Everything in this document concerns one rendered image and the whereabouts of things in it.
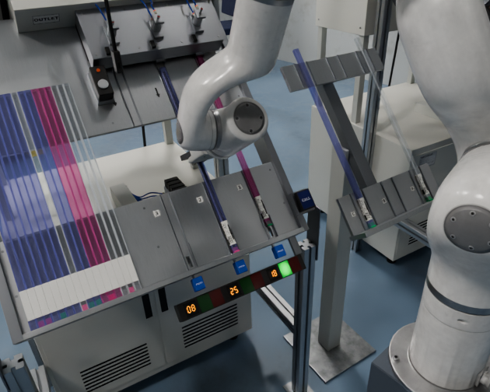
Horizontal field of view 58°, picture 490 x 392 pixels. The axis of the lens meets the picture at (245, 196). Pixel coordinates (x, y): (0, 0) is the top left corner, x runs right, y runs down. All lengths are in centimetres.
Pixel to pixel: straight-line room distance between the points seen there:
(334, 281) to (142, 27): 98
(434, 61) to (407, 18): 6
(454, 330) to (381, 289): 133
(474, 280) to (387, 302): 135
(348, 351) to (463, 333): 106
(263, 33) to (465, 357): 60
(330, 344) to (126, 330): 76
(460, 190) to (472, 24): 19
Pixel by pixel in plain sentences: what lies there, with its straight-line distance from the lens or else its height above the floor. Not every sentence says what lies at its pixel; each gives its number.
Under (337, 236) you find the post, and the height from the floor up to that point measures 54.
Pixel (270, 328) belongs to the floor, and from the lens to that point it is 186.
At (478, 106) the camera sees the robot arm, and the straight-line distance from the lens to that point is 63.
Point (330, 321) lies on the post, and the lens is 167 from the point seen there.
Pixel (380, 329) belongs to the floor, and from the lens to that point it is 191.
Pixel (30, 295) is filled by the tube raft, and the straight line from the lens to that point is 99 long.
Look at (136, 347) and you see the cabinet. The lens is 156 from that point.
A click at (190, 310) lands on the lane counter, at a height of 65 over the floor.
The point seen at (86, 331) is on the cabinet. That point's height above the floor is 38.
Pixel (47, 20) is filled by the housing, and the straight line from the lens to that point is 120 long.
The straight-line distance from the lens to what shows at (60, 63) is 117.
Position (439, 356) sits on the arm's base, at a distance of 82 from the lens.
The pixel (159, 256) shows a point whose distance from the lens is 101.
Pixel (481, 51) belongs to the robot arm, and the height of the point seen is 125.
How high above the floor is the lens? 137
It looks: 31 degrees down
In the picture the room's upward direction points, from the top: 2 degrees counter-clockwise
